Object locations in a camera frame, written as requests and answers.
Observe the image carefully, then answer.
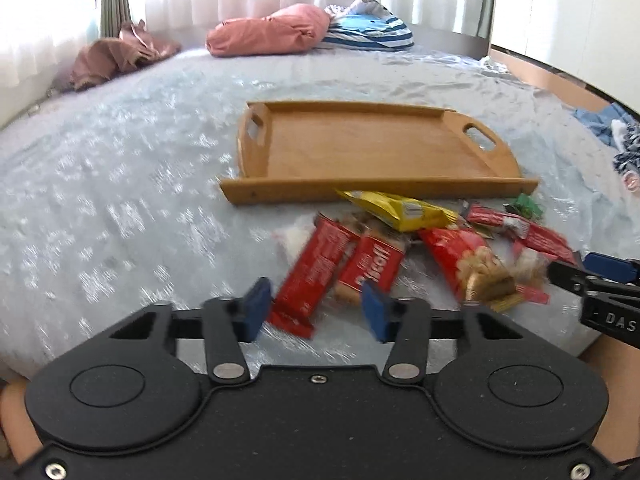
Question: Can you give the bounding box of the clear red biscuit packet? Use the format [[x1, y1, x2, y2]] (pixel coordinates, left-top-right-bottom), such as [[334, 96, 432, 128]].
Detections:
[[510, 240, 554, 287]]

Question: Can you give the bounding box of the red Biscoff packet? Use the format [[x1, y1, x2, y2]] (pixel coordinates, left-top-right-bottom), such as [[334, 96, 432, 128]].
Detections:
[[333, 231, 407, 304]]

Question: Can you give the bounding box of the red nut snack bag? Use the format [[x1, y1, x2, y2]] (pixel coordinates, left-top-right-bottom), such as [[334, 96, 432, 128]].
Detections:
[[418, 224, 550, 313]]

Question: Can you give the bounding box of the green snack packet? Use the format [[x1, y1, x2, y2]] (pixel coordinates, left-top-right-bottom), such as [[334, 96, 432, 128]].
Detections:
[[503, 193, 544, 222]]

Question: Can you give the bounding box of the yellow snack packet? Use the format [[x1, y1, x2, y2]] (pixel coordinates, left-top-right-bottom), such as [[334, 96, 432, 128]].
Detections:
[[337, 191, 459, 233]]

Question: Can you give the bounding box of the dark red wafer packet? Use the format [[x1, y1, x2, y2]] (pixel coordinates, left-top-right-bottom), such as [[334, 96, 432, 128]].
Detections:
[[268, 214, 360, 339]]

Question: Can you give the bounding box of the white marshmallow packet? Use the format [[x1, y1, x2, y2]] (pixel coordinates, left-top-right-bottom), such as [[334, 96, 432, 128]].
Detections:
[[273, 216, 316, 266]]

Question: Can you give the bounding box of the blue clothes pile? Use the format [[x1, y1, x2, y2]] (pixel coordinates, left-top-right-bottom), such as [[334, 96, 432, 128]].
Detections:
[[573, 103, 640, 193]]

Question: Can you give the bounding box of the wooden serving tray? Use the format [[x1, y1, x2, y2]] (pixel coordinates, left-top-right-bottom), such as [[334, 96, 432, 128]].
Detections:
[[220, 101, 539, 205]]

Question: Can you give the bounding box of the white wardrobe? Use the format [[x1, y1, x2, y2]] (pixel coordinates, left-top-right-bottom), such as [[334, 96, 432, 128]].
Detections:
[[491, 0, 639, 112]]

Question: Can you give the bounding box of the blue striped pillow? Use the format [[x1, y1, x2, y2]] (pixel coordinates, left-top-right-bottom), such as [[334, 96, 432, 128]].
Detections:
[[318, 0, 414, 52]]

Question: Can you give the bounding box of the pink pillow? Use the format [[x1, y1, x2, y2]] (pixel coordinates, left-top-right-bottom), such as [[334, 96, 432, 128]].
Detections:
[[205, 3, 331, 58]]

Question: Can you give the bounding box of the mauve crumpled cloth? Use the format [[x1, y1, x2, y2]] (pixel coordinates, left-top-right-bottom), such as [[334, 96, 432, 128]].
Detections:
[[68, 20, 182, 91]]

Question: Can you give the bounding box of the wooden bed frame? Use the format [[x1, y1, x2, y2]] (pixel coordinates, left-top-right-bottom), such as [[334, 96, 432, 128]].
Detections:
[[488, 48, 611, 112]]

